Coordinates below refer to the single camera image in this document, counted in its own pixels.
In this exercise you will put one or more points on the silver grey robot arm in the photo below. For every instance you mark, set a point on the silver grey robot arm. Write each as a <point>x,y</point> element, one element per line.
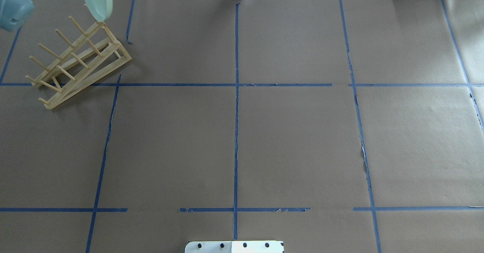
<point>14,13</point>

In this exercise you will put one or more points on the wooden dish rack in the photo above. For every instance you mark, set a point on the wooden dish rack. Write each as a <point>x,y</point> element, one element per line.
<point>94,55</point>

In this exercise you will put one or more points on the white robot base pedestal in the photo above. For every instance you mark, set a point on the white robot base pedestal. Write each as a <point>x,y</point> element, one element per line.
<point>256,246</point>

